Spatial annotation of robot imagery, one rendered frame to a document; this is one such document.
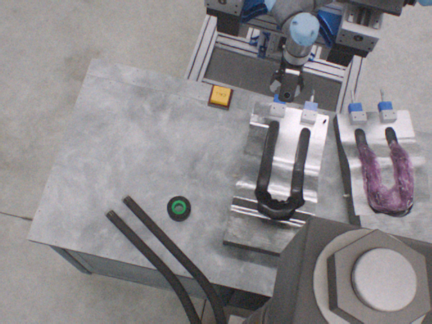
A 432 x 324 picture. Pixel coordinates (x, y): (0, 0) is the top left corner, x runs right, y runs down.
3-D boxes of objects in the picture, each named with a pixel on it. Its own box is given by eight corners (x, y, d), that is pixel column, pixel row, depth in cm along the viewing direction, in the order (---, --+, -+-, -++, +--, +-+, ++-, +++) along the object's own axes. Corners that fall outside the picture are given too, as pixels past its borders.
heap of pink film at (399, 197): (351, 143, 184) (358, 134, 177) (402, 140, 186) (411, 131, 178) (364, 216, 175) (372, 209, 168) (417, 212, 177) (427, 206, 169)
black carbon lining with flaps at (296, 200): (268, 121, 184) (272, 109, 176) (314, 132, 184) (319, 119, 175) (247, 216, 172) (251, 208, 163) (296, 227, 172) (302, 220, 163)
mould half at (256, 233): (252, 111, 193) (256, 93, 181) (323, 126, 192) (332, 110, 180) (222, 243, 176) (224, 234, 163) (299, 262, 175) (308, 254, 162)
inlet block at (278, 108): (275, 85, 190) (277, 78, 185) (288, 88, 190) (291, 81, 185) (268, 117, 186) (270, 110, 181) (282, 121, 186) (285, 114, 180)
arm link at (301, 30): (310, 4, 143) (326, 29, 140) (302, 29, 153) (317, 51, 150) (284, 15, 141) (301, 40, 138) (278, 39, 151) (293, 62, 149)
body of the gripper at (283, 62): (303, 65, 168) (311, 43, 156) (298, 88, 165) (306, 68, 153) (279, 60, 168) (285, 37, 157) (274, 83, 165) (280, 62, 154)
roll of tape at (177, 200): (164, 218, 178) (164, 216, 174) (170, 196, 181) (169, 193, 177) (188, 224, 178) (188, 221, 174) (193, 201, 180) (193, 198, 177)
